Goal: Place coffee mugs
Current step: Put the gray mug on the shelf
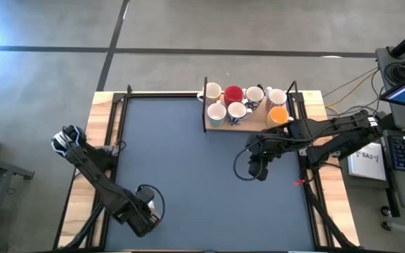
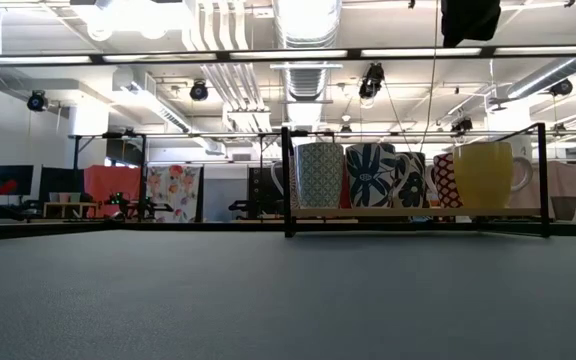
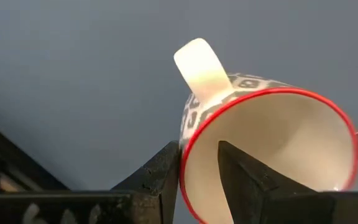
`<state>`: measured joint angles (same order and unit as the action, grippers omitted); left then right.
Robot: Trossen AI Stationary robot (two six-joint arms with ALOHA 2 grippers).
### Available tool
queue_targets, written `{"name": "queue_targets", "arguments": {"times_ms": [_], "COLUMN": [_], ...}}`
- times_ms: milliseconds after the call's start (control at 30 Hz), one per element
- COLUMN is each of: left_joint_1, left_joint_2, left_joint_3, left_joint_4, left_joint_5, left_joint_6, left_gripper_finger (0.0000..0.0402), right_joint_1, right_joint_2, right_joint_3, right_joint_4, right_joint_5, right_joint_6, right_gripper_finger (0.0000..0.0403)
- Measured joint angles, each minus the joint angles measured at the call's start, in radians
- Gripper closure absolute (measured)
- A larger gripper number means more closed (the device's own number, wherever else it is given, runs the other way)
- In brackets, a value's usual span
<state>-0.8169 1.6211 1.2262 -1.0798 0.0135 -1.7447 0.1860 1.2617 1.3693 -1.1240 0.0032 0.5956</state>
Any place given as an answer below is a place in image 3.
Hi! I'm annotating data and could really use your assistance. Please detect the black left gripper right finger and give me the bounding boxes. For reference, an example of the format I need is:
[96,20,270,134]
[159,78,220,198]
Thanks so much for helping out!
[218,141,335,224]

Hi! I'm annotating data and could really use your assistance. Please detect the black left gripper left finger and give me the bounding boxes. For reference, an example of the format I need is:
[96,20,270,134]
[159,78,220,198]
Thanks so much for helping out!
[112,141,180,224]

